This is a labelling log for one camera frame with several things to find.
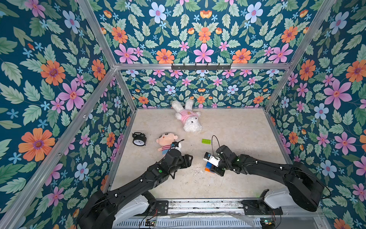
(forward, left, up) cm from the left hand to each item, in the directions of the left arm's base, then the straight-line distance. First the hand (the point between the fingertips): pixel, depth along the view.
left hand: (192, 158), depth 81 cm
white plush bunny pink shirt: (+31, -1, -1) cm, 31 cm away
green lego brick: (+15, -11, -8) cm, 21 cm away
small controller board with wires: (-28, +24, -12) cm, 39 cm away
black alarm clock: (+18, +34, -3) cm, 39 cm away
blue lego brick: (-6, -9, +1) cm, 11 cm away
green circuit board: (-33, -36, -12) cm, 50 cm away
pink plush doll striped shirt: (+14, +16, -2) cm, 22 cm away
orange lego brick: (-5, -8, -8) cm, 12 cm away
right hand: (-3, -12, -7) cm, 14 cm away
